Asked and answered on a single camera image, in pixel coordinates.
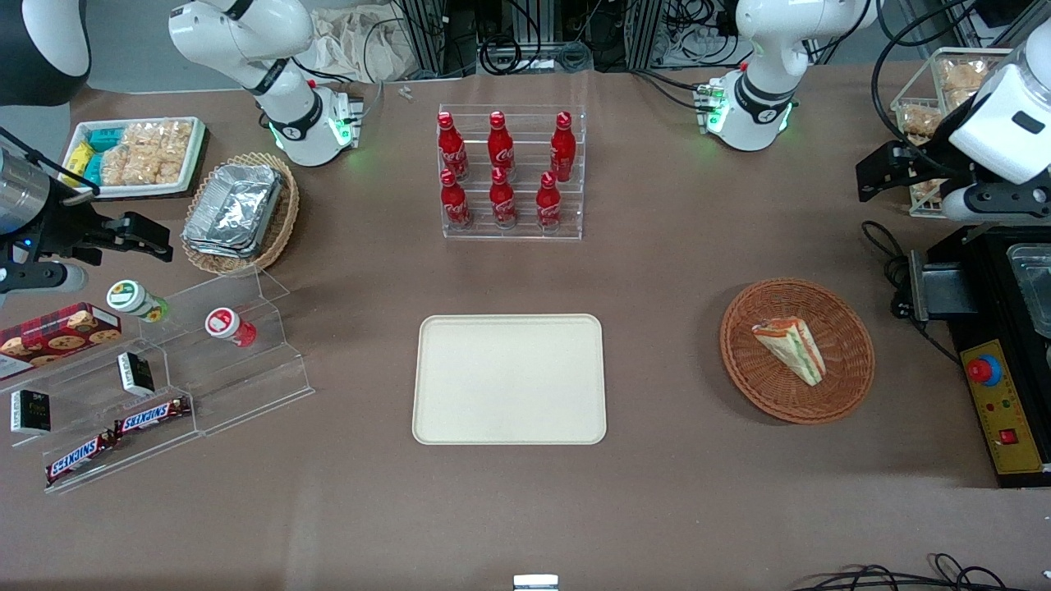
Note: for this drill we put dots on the green lidded small bottle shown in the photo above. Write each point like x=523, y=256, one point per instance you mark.
x=131, y=298

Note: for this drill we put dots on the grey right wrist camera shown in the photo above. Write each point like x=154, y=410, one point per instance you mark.
x=41, y=277

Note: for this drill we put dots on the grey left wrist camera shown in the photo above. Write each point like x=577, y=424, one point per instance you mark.
x=993, y=203

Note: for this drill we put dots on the bagged fried snack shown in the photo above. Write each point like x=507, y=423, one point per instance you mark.
x=921, y=121
x=928, y=189
x=962, y=97
x=965, y=72

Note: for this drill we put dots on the white snack tray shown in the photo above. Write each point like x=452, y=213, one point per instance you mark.
x=193, y=168

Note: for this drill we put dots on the clear plastic container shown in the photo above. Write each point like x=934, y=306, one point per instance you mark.
x=1034, y=283

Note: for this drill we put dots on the beige cloth bag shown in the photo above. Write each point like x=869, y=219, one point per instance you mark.
x=353, y=45

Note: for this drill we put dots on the stacked aluminium foil containers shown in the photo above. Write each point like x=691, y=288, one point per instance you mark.
x=234, y=209

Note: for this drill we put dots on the red cookie box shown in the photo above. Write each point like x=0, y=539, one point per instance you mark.
x=57, y=332

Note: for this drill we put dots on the oval tan wicker basket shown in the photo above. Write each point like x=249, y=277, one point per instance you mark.
x=283, y=222

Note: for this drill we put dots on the clear acrylic bottle rack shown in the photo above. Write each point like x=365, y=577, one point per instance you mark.
x=525, y=222

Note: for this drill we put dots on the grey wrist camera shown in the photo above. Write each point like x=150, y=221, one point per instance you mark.
x=41, y=277
x=993, y=203

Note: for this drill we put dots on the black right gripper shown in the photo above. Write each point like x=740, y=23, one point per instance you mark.
x=67, y=231

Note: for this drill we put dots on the bagged rice crackers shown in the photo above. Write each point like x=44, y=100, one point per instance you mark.
x=144, y=152

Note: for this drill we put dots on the cream rectangular tray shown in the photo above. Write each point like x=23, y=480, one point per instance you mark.
x=509, y=379

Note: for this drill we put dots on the yellow snack packet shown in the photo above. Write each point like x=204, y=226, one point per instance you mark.
x=78, y=158

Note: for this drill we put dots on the small black box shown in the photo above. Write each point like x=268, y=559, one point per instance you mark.
x=31, y=412
x=135, y=373

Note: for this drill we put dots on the triangular sandwich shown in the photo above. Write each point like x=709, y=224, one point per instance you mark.
x=792, y=349

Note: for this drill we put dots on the black machine with yellow panel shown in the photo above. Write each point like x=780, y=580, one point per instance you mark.
x=985, y=295

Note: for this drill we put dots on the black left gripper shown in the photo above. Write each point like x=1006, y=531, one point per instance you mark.
x=938, y=153

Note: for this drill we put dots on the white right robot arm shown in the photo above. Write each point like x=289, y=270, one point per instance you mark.
x=238, y=33

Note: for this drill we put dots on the silver metal block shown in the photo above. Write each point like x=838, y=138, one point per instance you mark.
x=535, y=584

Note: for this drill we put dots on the red cola bottle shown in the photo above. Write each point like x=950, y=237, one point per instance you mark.
x=454, y=203
x=500, y=146
x=562, y=148
x=452, y=148
x=548, y=205
x=502, y=201

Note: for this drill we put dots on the clear acrylic stepped shelf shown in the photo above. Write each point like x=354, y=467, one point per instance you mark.
x=246, y=394

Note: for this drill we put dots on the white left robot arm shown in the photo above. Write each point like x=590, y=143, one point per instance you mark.
x=764, y=49

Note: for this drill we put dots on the teal snack packet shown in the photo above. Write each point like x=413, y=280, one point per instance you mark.
x=105, y=139
x=93, y=168

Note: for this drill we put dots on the snickers bar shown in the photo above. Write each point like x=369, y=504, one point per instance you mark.
x=78, y=457
x=152, y=416

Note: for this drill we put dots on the red lidded small bottle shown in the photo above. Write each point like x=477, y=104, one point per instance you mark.
x=227, y=325

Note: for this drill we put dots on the aluminium frame rack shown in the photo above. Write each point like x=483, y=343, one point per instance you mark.
x=435, y=33

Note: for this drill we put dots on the round brown wicker basket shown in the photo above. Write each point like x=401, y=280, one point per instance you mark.
x=846, y=361

